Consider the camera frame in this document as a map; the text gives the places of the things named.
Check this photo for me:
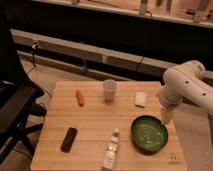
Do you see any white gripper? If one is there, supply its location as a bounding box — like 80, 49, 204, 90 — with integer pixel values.
157, 85, 182, 125

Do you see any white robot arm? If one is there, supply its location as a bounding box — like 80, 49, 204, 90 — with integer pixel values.
157, 60, 213, 124

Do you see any green bowl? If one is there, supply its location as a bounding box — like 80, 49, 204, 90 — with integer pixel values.
131, 115, 168, 153

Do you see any white sponge block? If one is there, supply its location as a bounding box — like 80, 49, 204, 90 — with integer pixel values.
135, 92, 147, 107

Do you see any clear plastic bottle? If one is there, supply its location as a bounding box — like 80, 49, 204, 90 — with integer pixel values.
102, 128, 120, 171

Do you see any wooden board table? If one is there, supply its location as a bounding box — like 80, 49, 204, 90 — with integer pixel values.
31, 81, 187, 171

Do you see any black remote control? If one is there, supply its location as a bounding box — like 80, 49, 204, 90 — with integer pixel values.
60, 127, 78, 153

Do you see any black chair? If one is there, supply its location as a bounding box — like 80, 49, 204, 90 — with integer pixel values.
0, 7, 47, 164

